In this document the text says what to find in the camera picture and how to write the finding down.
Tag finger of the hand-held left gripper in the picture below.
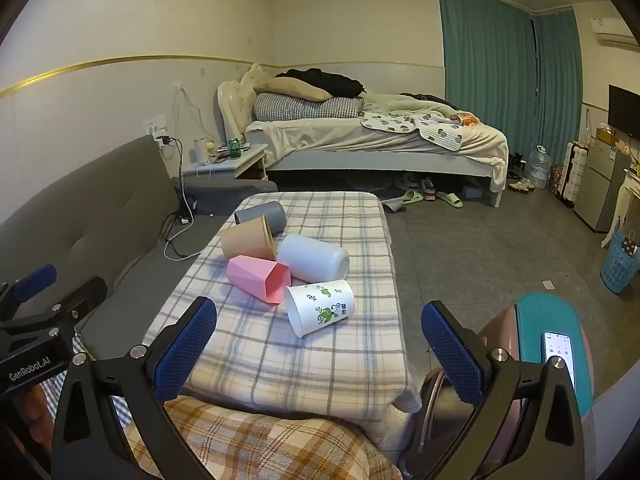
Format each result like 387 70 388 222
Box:
27 276 109 341
0 264 58 318

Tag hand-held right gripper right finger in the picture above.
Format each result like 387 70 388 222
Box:
400 301 586 480

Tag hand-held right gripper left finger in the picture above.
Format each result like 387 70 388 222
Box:
50 296 218 480

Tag white cup with green print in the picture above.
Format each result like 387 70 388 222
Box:
284 279 355 338

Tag pink cup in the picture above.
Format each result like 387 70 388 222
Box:
226 255 292 305

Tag tan cup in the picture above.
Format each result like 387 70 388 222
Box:
220 215 277 261

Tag pale blue cup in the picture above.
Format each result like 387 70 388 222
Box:
276 234 350 282

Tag grey cup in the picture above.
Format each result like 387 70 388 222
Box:
234 201 287 235

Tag grey sofa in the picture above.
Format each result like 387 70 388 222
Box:
0 135 278 361

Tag teal stool cushion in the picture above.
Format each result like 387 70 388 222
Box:
515 292 596 416

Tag smartphone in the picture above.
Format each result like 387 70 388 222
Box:
541 331 577 391

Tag orange plaid cloth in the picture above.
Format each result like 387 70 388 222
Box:
122 395 406 480

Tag grey plaid blanket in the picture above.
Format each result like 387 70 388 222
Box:
142 191 423 421

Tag blue laundry basket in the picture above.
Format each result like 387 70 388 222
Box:
600 232 640 294

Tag white nightstand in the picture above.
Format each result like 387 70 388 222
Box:
181 143 270 181

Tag clear water jug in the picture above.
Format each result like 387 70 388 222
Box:
529 145 552 190

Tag striped suitcase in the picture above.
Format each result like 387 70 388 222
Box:
556 141 588 208

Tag bed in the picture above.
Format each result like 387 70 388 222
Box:
245 90 508 208

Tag grey fridge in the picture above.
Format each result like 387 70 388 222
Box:
573 137 632 233

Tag white ornate table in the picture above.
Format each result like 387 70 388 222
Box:
601 167 640 248

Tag printed quilted mat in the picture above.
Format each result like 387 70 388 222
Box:
361 110 463 152

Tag cream headboard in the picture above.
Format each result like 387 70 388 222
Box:
217 62 266 143

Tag pale green blanket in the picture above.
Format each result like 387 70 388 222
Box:
360 92 458 118

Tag checked pillow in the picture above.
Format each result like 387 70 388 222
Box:
254 92 365 122

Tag beige pillow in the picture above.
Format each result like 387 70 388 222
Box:
255 77 333 102

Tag teal curtain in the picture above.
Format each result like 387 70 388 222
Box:
437 0 537 161
532 7 583 163

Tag black clothing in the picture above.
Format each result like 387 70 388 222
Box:
275 67 366 98

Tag black television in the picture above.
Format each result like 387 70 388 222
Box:
608 84 640 138

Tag white air conditioner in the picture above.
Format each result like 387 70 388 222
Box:
590 16 640 51

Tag white cable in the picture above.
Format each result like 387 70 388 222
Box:
162 210 206 262

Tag wall socket with charger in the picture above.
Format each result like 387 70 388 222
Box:
147 117 173 148

